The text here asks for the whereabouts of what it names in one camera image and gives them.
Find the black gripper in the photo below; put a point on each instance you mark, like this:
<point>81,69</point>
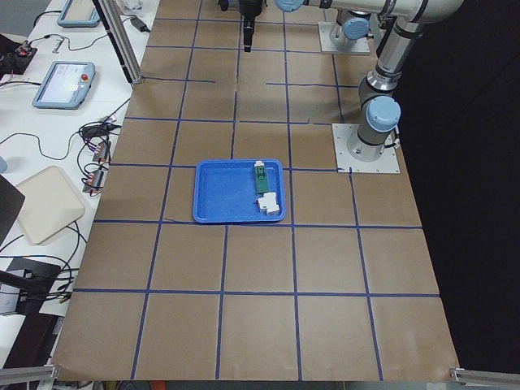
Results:
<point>248,8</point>

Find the black power adapter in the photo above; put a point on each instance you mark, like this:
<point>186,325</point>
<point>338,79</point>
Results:
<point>139,25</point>

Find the green terminal block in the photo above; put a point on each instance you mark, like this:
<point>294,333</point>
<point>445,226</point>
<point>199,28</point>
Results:
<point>261,179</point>

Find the blue plastic tray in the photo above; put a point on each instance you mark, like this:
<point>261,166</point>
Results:
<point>225,192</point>

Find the blue teach pendant far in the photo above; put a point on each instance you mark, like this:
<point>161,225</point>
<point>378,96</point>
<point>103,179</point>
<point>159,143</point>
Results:
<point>78,14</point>

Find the blue teach pendant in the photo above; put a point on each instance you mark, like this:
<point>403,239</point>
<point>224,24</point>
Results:
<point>78,14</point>
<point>65,86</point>

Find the white circuit breaker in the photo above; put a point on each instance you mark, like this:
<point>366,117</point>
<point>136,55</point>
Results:
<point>268,203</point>

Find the blue teach pendant near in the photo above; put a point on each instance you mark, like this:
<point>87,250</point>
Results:
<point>65,86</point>

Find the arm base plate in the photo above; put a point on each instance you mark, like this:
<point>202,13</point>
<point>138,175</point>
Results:
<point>333,41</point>
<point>354,156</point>

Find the aluminium frame post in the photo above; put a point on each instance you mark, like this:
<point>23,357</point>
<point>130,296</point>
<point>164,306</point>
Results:
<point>109,16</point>

